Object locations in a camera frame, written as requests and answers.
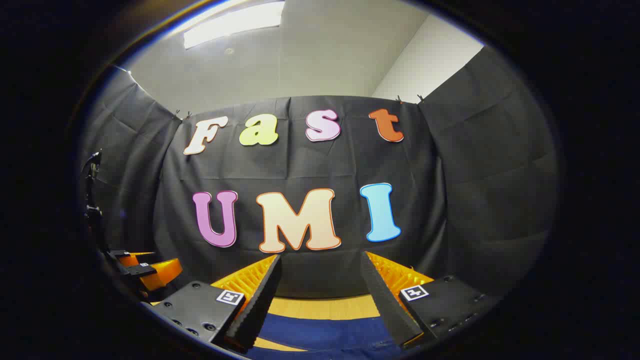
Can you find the black backdrop cloth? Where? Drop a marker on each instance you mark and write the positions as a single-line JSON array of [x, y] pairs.
[[300, 165]]

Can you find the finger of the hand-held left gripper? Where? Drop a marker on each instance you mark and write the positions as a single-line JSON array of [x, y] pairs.
[[160, 274], [131, 259]]

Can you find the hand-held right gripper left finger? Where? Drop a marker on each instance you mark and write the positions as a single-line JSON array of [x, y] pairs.
[[260, 300]]

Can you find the ceiling light panel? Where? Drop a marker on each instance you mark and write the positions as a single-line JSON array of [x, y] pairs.
[[235, 22]]

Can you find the blue denim jeans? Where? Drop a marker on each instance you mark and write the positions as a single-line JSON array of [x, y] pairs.
[[325, 332]]

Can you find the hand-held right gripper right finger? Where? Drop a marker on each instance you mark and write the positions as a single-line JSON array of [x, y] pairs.
[[385, 300]]

